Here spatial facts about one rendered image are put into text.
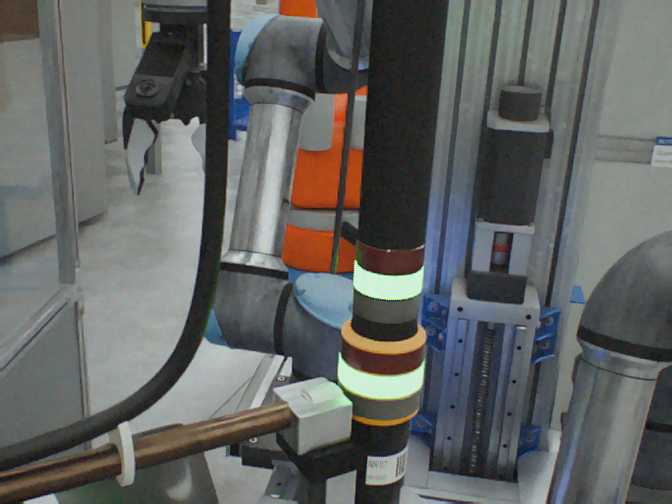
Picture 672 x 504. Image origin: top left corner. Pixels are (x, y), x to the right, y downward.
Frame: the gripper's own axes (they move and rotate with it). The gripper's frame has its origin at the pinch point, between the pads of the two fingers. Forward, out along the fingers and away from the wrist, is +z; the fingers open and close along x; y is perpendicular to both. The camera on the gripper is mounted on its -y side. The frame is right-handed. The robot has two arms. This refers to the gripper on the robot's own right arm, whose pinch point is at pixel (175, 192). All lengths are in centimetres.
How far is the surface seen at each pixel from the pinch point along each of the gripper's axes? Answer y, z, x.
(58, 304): 67, 48, 45
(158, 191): 463, 148, 143
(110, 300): 276, 148, 113
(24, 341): 50, 49, 45
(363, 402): -53, -6, -24
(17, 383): 47, 57, 45
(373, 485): -52, -1, -25
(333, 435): -54, -5, -23
